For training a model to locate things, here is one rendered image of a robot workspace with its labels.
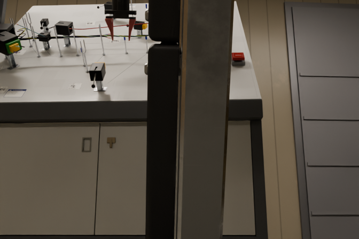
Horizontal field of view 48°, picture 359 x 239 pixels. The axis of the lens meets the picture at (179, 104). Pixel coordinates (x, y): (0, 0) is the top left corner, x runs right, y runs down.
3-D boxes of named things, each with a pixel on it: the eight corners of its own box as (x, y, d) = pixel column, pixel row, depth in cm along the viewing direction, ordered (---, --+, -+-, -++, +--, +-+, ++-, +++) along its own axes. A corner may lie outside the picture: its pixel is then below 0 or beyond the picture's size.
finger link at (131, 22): (115, 39, 138) (115, 11, 136) (135, 39, 139) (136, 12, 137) (113, 41, 132) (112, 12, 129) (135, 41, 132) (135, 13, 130)
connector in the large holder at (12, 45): (20, 47, 164) (17, 38, 162) (24, 49, 163) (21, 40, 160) (7, 53, 161) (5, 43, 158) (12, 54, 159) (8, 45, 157)
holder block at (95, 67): (89, 102, 145) (84, 79, 139) (95, 85, 155) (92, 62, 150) (101, 102, 145) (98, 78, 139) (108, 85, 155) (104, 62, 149)
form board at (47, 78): (-57, 107, 149) (-59, 102, 148) (33, 8, 234) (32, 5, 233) (261, 102, 144) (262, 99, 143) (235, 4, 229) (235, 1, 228)
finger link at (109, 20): (107, 39, 138) (107, 11, 136) (127, 39, 139) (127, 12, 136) (104, 41, 132) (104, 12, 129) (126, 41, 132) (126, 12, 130)
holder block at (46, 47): (36, 44, 188) (33, 30, 184) (54, 46, 186) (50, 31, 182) (31, 48, 184) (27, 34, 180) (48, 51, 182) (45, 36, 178)
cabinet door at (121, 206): (256, 235, 134) (250, 120, 144) (94, 234, 136) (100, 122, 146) (255, 234, 136) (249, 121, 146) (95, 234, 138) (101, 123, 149)
